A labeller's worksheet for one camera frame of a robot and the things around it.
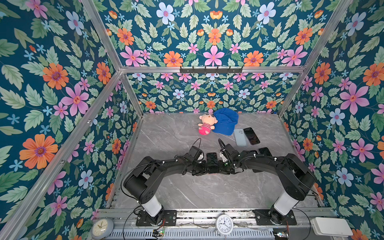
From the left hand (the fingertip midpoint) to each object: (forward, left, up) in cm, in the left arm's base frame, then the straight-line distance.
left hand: (213, 169), depth 86 cm
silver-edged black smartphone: (+13, -38, -7) cm, 41 cm away
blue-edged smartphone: (+27, -32, -6) cm, 42 cm away
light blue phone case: (+25, -23, -4) cm, 34 cm away
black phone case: (+13, -28, -5) cm, 32 cm away
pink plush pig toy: (+35, -1, +2) cm, 35 cm away
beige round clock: (-25, +54, 0) cm, 60 cm away
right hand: (0, -2, -3) cm, 3 cm away
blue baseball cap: (+39, -15, 0) cm, 42 cm away
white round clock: (-27, -3, 0) cm, 27 cm away
